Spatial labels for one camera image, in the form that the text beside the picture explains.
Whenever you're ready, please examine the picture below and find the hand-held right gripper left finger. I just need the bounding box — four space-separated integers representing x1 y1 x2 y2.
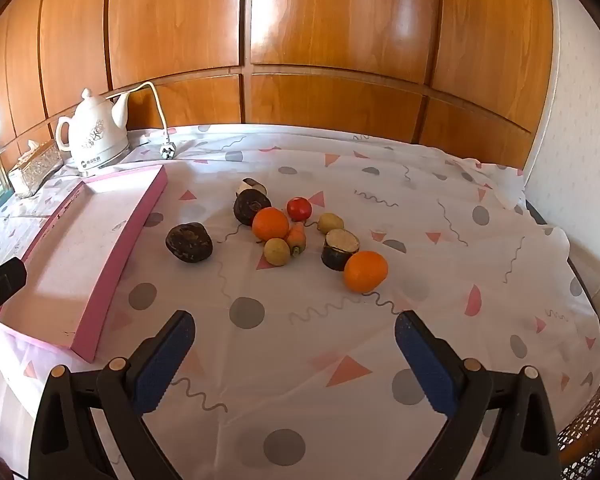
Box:
28 310 197 480

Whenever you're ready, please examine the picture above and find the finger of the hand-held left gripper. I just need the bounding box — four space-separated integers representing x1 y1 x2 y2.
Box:
0 257 28 343

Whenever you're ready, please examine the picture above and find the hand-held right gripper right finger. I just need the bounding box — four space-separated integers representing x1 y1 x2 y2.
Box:
394 310 563 480

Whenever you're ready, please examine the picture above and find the pink shallow tray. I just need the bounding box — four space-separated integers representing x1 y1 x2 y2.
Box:
0 164 168 363

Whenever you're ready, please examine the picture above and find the orange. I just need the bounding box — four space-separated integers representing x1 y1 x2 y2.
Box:
252 207 290 242
343 250 389 294

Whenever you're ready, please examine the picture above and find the cut dark tuber piece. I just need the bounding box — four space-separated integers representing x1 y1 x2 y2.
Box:
235 178 269 198
321 228 361 272

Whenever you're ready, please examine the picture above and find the small yellow fruit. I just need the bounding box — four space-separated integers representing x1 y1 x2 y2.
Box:
318 213 345 235
263 237 291 266

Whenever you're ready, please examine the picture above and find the small dark passion fruit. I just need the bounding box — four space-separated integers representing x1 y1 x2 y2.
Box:
233 188 273 226

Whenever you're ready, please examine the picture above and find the small carrot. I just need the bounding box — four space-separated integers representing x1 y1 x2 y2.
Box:
286 222 307 257

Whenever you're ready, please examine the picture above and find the red tomato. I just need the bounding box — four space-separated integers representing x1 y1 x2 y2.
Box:
286 197 313 222

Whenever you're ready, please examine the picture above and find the white patterned tablecloth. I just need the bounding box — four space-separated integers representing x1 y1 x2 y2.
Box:
0 122 600 480

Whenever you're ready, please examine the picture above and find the ornate cream tissue box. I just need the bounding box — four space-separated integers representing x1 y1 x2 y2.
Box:
7 140 65 198

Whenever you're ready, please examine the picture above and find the white ceramic electric kettle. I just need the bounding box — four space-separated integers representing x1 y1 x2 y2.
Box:
55 88 131 173

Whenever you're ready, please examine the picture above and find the wicker chair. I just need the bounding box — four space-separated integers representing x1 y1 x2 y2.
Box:
557 357 600 471

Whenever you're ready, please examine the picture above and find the white power cable with plug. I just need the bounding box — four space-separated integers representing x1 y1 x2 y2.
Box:
105 81 177 161

